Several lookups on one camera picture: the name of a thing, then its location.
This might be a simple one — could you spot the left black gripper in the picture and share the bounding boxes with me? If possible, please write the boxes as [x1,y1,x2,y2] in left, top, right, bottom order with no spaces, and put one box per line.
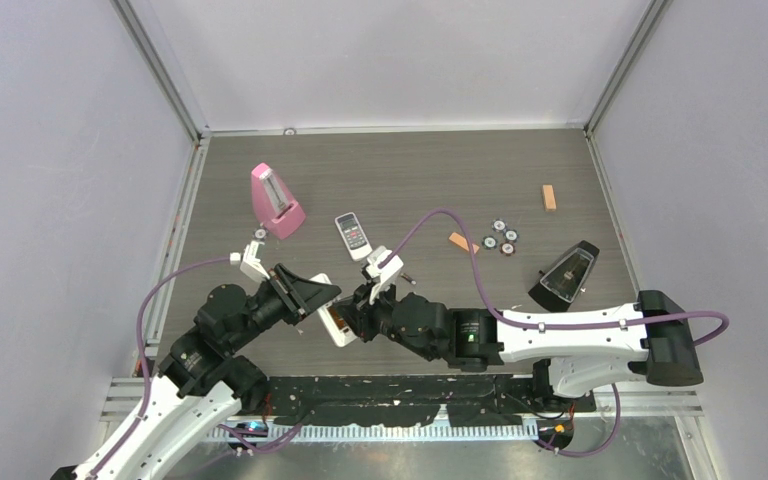
[228,262,341,351]

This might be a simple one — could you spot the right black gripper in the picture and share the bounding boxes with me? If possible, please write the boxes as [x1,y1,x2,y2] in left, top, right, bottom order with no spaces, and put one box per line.
[333,276,439,362]

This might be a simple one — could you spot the large white remote control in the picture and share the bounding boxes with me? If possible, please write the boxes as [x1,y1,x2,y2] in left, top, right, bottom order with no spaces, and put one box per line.
[316,293,357,348]

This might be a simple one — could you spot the small white remote control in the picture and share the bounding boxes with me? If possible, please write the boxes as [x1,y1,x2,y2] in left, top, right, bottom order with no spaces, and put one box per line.
[334,212,372,262]

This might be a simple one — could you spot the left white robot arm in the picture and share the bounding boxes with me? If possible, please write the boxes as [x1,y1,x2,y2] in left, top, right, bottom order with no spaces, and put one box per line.
[53,264,341,479]

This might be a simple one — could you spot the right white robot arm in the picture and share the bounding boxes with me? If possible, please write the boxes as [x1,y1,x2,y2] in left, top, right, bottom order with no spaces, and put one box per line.
[332,288,704,411]

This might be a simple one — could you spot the black AAA battery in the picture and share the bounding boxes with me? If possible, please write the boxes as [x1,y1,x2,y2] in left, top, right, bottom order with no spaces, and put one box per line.
[401,273,417,286]

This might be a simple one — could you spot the pink metronome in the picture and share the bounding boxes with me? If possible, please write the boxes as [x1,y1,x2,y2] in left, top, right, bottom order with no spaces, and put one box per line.
[250,163,306,240]

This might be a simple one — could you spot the orange wooden block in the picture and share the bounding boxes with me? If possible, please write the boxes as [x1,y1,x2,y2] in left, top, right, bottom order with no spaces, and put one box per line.
[448,232,480,254]

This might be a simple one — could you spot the black metronome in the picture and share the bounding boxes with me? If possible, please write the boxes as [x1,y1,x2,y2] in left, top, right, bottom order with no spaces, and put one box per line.
[528,240,600,313]

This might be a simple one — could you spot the small wooden block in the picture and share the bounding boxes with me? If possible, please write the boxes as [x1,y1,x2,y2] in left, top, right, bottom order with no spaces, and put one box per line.
[541,184,557,212]

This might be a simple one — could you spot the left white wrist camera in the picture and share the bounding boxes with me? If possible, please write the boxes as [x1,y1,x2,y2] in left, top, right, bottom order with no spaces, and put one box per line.
[228,240,270,283]

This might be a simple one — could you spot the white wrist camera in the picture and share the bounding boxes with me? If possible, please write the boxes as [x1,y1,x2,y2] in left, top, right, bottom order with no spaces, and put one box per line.
[362,246,404,305]
[228,240,270,283]

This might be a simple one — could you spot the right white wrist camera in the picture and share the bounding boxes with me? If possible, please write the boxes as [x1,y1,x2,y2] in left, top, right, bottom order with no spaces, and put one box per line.
[362,246,404,305]

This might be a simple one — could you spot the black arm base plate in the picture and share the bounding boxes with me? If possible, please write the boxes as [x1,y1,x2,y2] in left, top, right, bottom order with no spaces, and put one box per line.
[237,374,595,427]

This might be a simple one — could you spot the white slotted cable duct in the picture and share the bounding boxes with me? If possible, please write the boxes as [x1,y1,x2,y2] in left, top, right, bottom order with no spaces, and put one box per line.
[124,422,541,444]

